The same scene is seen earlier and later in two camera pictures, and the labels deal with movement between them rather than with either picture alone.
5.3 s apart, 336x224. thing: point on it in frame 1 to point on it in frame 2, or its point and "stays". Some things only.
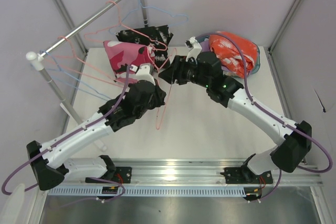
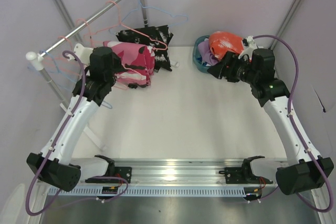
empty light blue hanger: [140, 5] stays
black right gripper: [178, 69] to [227, 64]
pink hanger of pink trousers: [158, 126] to [115, 85]
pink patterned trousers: [121, 54] stays
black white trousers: [157, 37] stays
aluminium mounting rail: [189, 171] stays
